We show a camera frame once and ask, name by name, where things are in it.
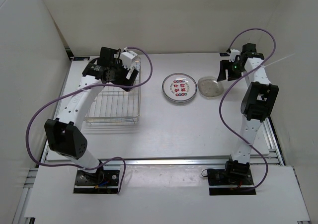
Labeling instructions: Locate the aluminium mounting rail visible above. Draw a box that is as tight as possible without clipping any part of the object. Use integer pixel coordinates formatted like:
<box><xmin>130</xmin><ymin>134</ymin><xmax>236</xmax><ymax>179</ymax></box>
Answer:
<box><xmin>42</xmin><ymin>156</ymin><xmax>232</xmax><ymax>167</ymax></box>

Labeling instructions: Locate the dark blue label sticker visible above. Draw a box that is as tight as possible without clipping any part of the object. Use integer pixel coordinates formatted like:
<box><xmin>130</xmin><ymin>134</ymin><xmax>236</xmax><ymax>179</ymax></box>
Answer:
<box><xmin>219</xmin><ymin>53</ymin><xmax>229</xmax><ymax>57</ymax></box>

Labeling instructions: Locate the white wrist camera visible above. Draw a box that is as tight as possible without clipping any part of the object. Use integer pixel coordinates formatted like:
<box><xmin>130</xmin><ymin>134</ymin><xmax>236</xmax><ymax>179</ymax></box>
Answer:
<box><xmin>227</xmin><ymin>49</ymin><xmax>240</xmax><ymax>63</ymax></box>
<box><xmin>119</xmin><ymin>48</ymin><xmax>138</xmax><ymax>69</ymax></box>

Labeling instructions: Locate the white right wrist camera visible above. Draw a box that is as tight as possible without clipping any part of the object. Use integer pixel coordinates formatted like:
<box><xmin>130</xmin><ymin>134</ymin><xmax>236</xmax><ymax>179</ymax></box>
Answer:
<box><xmin>227</xmin><ymin>49</ymin><xmax>240</xmax><ymax>63</ymax></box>

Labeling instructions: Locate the blue label sticker left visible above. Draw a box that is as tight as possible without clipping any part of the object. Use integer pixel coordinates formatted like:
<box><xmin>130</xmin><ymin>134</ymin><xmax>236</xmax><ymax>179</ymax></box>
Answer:
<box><xmin>73</xmin><ymin>57</ymin><xmax>90</xmax><ymax>61</ymax></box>

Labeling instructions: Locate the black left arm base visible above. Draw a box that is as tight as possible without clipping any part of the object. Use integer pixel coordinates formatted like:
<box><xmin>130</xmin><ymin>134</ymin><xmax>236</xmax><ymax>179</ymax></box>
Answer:
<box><xmin>73</xmin><ymin>168</ymin><xmax>120</xmax><ymax>194</ymax></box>

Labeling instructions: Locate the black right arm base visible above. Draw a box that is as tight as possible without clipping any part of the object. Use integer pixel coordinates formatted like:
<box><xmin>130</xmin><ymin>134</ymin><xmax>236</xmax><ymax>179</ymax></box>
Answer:
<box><xmin>201</xmin><ymin>159</ymin><xmax>256</xmax><ymax>196</ymax></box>

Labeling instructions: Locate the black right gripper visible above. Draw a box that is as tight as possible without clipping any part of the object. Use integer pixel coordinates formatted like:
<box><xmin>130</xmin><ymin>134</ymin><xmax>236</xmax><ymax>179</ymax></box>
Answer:
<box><xmin>217</xmin><ymin>60</ymin><xmax>245</xmax><ymax>82</ymax></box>

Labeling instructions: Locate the silver wire dish rack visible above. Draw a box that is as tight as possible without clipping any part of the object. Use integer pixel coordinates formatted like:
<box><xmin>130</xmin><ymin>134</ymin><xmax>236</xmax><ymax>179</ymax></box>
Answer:
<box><xmin>85</xmin><ymin>61</ymin><xmax>141</xmax><ymax>124</ymax></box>

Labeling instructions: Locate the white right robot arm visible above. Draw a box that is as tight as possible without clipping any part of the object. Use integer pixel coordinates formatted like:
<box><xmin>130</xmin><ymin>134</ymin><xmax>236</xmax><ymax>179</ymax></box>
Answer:
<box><xmin>217</xmin><ymin>43</ymin><xmax>279</xmax><ymax>165</ymax></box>

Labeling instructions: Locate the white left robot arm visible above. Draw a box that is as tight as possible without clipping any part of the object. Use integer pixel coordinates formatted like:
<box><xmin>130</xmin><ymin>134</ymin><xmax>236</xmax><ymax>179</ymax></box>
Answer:
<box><xmin>44</xmin><ymin>47</ymin><xmax>139</xmax><ymax>184</ymax></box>

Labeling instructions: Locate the green rim dotted plate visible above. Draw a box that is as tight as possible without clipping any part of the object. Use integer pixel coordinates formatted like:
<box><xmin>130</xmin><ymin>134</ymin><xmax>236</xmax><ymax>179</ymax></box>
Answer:
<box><xmin>161</xmin><ymin>73</ymin><xmax>198</xmax><ymax>103</ymax></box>

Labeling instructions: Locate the clear glass plate back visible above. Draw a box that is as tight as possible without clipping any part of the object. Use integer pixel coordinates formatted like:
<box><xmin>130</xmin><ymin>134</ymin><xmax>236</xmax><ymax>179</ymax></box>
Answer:
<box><xmin>197</xmin><ymin>76</ymin><xmax>224</xmax><ymax>99</ymax></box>

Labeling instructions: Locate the white cable tie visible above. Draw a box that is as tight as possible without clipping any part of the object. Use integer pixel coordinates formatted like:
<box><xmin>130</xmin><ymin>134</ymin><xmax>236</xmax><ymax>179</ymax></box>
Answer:
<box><xmin>261</xmin><ymin>53</ymin><xmax>295</xmax><ymax>68</ymax></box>

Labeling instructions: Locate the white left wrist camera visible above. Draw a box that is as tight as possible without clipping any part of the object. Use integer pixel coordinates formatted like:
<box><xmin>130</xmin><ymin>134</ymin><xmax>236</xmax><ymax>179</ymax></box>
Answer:
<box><xmin>119</xmin><ymin>48</ymin><xmax>138</xmax><ymax>69</ymax></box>

